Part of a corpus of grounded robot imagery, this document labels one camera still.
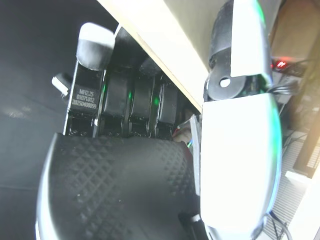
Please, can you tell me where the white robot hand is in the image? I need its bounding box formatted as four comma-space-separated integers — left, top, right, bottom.
34, 0, 285, 240

